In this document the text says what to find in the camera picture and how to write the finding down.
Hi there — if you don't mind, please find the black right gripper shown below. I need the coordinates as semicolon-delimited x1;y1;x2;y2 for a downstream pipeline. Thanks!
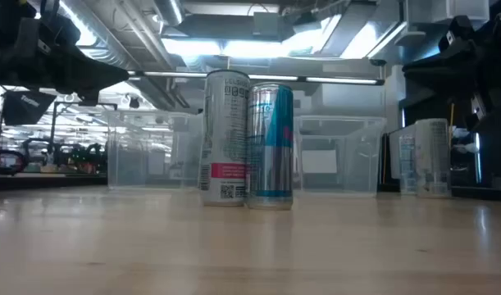
401;15;501;132

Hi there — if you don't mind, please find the silver ventilation duct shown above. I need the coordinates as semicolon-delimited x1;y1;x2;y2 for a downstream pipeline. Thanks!
57;0;177;73

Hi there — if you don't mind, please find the clear plastic storage bin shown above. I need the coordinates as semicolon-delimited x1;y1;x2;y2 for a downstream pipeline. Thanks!
293;115;388;197
105;109;205;192

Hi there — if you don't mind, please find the background robot workstation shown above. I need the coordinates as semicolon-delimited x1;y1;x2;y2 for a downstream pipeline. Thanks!
0;138;107;177

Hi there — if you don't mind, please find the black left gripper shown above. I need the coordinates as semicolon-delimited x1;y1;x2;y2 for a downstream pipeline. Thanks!
11;10;130;107

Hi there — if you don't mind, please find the grey ceiling unit box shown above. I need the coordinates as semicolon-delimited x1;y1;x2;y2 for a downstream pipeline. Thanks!
252;11;283;42

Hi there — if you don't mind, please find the long LED light bar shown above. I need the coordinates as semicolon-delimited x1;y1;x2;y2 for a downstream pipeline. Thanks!
126;70;385;86

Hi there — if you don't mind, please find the black Torjim softbox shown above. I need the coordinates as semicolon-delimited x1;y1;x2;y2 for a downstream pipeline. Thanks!
1;89;57;127

